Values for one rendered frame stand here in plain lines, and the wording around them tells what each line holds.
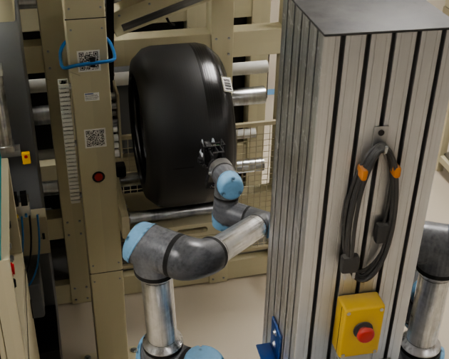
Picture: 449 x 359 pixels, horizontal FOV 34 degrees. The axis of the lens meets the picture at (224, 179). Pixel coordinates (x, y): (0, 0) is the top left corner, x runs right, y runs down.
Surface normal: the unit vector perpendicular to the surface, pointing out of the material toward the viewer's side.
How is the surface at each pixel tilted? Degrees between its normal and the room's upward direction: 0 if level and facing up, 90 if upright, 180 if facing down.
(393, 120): 90
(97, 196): 90
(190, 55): 11
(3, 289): 90
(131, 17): 90
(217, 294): 0
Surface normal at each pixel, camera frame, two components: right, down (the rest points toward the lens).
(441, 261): -0.25, 0.50
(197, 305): 0.02, -0.85
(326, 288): 0.20, 0.51
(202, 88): 0.18, -0.34
